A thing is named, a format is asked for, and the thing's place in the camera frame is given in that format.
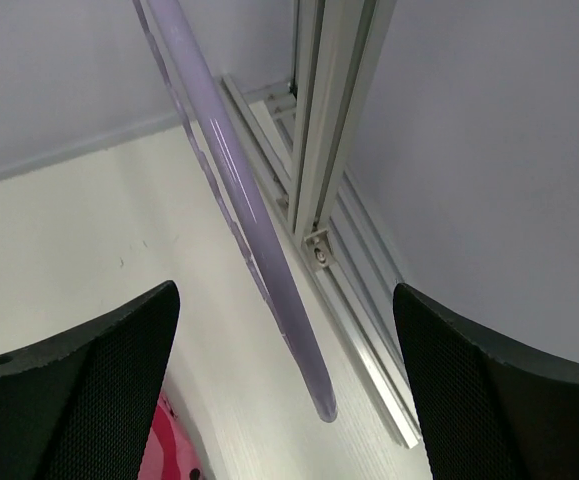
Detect pink camouflage trousers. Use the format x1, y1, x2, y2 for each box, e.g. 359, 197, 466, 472
137, 391, 205, 480

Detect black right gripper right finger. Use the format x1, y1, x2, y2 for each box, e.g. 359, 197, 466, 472
393, 283, 579, 479

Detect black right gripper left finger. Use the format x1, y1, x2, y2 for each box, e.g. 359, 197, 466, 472
0, 281, 180, 479

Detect aluminium right frame rail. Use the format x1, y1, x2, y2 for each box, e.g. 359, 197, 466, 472
220, 1, 422, 448

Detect lilac clothes hanger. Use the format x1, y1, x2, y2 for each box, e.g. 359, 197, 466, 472
134, 1, 337, 423

